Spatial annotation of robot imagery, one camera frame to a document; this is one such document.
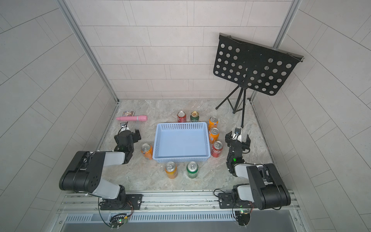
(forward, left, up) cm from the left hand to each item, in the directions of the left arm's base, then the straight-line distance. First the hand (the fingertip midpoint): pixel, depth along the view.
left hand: (131, 128), depth 93 cm
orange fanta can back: (+2, -53, +6) cm, 53 cm away
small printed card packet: (+15, +8, -3) cm, 17 cm away
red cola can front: (-17, -53, +5) cm, 56 cm away
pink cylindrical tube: (+10, -3, -2) cm, 11 cm away
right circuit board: (-46, -65, -7) cm, 80 cm away
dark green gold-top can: (+7, -41, +6) cm, 42 cm away
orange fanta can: (-17, -15, +5) cm, 23 cm away
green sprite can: (-28, -40, +5) cm, 49 cm away
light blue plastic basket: (-7, -33, -3) cm, 34 cm away
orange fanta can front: (-7, -53, +5) cm, 53 cm away
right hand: (-4, -69, +5) cm, 69 cm away
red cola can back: (+6, -33, +5) cm, 34 cm away
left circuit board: (-47, -5, -7) cm, 48 cm away
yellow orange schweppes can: (-27, -29, +5) cm, 40 cm away
